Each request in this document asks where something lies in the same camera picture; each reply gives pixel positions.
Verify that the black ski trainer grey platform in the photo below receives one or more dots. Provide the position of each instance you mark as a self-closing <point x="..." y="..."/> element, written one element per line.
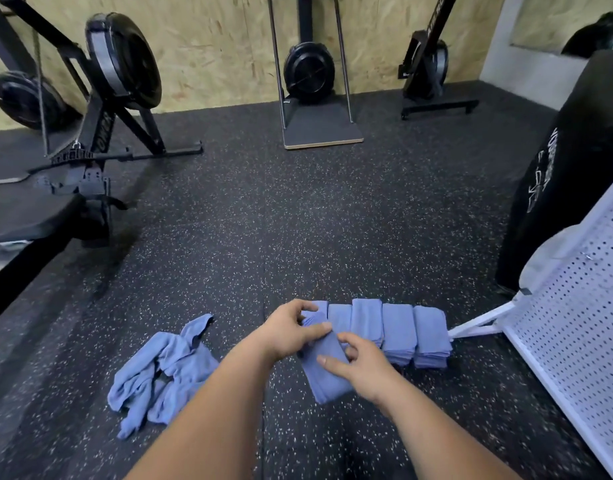
<point x="22" y="100"/>

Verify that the person's right forearm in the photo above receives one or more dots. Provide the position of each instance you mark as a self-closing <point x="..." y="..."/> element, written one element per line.
<point x="441" y="440"/>

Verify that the white perforated metal rack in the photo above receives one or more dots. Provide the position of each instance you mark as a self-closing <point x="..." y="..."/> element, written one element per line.
<point x="576" y="335"/>

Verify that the black printed punching bag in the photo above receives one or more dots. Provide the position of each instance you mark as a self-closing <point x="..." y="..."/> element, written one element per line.
<point x="566" y="165"/>

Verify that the black upright exercise machine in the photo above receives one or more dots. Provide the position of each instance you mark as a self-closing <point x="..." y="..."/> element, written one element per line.
<point x="426" y="75"/>

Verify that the person's left forearm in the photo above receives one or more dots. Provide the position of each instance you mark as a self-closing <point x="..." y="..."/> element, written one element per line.
<point x="207" y="425"/>

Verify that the plain blue towel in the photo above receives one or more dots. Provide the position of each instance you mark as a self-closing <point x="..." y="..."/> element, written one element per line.
<point x="324" y="375"/>

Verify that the black rowing machine with rail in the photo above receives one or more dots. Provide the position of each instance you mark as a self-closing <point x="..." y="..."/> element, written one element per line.
<point x="47" y="205"/>

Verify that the black ski trainer wooden-edged platform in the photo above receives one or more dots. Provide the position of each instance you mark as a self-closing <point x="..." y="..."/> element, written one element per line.
<point x="312" y="85"/>

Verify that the person's left hand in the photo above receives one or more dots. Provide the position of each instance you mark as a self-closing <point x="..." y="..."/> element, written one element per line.
<point x="284" y="330"/>

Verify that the blue towel pile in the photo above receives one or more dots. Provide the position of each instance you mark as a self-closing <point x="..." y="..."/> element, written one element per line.
<point x="162" y="375"/>

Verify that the person's right hand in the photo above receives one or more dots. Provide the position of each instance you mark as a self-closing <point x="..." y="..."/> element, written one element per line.
<point x="366" y="365"/>

